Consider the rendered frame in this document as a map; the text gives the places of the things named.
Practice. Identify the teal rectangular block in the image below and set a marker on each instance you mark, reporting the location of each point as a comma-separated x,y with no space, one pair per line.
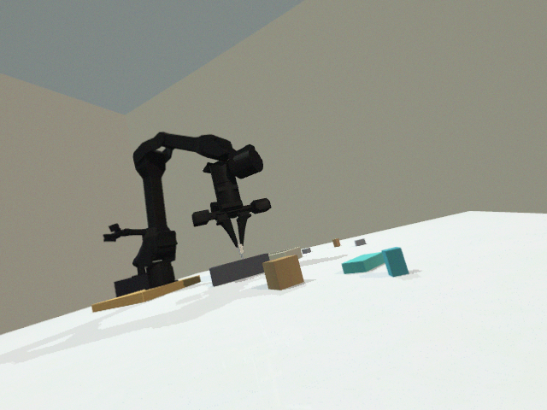
363,263
395,262

